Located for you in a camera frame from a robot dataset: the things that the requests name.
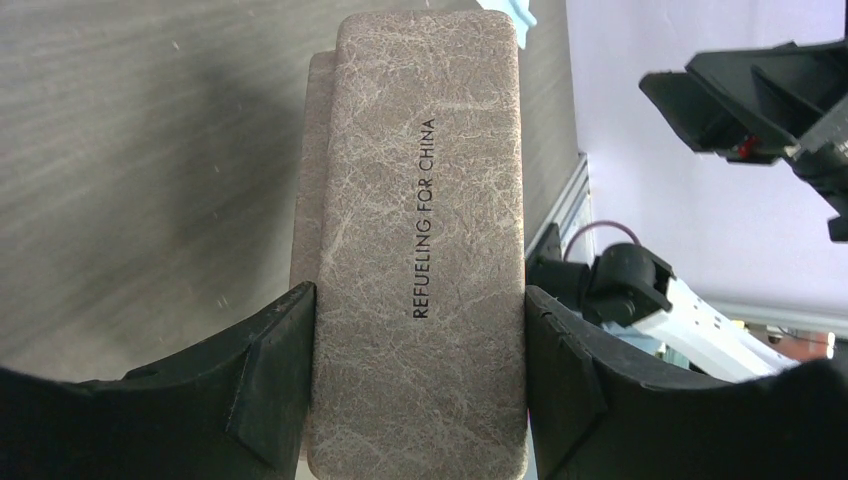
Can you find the beige glasses case green lining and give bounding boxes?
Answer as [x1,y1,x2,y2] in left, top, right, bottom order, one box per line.
[290,10,527,479]

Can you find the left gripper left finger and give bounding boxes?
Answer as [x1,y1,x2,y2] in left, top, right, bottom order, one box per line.
[1,282,316,479]

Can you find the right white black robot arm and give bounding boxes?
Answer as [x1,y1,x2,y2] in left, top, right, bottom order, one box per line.
[527,40,847,382]

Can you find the blue patterned cloth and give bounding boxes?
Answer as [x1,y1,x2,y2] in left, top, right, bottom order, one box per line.
[477,0,538,50]

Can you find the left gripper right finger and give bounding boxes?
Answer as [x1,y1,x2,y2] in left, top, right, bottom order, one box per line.
[525,286,847,479]

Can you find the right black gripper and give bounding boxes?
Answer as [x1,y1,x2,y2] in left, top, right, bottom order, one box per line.
[639,39,847,243]

